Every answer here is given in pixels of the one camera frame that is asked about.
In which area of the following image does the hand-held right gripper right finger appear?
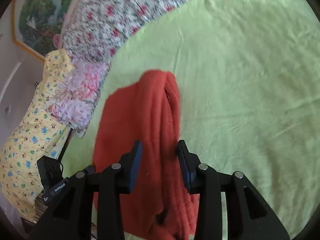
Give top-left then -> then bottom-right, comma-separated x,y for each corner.
176,140 -> 290,240

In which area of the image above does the green bed sheet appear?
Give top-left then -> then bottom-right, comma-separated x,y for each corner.
60,0 -> 318,240

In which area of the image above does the red knit sweater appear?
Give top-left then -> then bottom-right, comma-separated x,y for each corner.
92,69 -> 200,240

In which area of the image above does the pastel floral folded blanket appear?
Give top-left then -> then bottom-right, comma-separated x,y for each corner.
49,60 -> 110,138

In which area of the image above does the yellow cartoon print pillow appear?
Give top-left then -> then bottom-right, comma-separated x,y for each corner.
0,49 -> 75,218

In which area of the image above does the white cabinet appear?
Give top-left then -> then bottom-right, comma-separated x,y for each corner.
0,34 -> 45,153

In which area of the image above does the plaid cloth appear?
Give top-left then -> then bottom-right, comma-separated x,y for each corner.
31,194 -> 52,224

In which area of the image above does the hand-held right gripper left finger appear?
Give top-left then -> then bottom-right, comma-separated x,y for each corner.
29,140 -> 143,240

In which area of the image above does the red floral white quilt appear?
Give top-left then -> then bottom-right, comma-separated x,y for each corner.
61,0 -> 228,64

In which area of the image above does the gold framed landscape painting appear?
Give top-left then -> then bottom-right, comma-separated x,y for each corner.
12,0 -> 88,63

